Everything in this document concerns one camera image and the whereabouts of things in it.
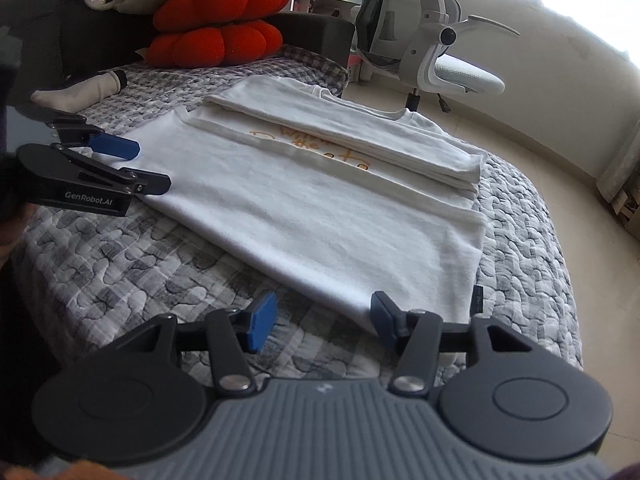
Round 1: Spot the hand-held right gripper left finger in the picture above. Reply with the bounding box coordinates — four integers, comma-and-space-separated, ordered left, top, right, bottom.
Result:
112, 291, 279, 393

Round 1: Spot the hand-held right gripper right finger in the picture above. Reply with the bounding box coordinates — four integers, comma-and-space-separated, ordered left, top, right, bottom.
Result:
370, 291, 536, 395

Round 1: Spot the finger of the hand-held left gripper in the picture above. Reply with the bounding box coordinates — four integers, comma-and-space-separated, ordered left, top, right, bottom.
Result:
50, 144, 172, 197
15, 102, 141, 161

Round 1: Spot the white t-shirt with orange print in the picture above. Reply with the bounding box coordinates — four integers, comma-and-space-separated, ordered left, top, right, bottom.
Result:
107, 76, 488, 331

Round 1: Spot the cream rolled cloth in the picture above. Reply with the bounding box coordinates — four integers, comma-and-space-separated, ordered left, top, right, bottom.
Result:
30, 70, 128, 112

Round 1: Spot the grey quilted blanket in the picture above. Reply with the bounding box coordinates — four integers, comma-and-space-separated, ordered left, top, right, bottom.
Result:
10, 55, 583, 376

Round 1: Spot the dark grey sofa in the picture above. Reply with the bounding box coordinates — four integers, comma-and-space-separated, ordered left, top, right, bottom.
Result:
0, 0, 356, 106

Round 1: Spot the orange lobed cushion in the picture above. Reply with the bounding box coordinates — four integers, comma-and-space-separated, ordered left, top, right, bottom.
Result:
146, 19, 284, 69
152, 0, 292, 31

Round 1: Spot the grey checked blanket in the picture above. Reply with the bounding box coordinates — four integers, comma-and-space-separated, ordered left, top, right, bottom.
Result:
250, 45, 351, 99

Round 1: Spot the wooden shelf unit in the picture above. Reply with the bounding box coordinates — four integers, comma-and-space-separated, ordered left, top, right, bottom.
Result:
612, 187, 640, 232

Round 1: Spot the white office chair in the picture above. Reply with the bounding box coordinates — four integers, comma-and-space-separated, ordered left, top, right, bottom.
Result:
350, 0, 521, 114

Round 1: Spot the grey curtain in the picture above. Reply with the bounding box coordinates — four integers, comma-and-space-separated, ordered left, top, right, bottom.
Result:
597, 130, 640, 201

